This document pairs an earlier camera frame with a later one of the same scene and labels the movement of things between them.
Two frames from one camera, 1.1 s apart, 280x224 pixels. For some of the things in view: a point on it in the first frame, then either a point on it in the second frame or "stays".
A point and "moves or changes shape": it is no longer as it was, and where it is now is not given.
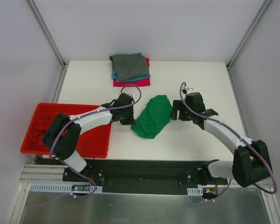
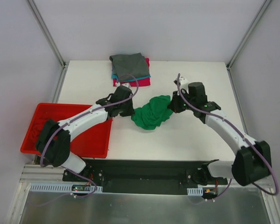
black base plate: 135,177 stays
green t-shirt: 154,118 moves or changes shape
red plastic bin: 95,143 stays
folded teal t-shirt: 114,76 stays
